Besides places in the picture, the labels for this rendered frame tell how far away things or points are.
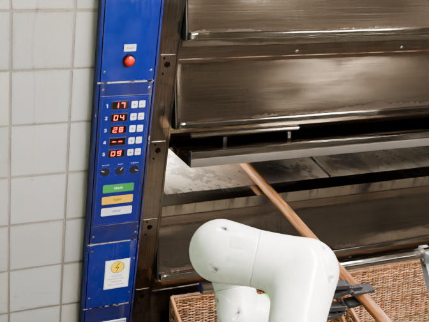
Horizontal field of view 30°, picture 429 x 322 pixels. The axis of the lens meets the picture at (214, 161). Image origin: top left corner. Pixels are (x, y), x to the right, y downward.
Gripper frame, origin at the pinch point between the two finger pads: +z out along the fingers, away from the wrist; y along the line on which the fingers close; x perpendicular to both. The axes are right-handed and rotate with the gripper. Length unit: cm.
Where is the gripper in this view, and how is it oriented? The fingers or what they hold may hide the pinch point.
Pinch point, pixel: (359, 295)
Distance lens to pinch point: 213.4
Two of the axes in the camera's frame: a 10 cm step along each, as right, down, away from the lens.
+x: 4.0, 4.9, -7.7
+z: 9.1, -0.9, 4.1
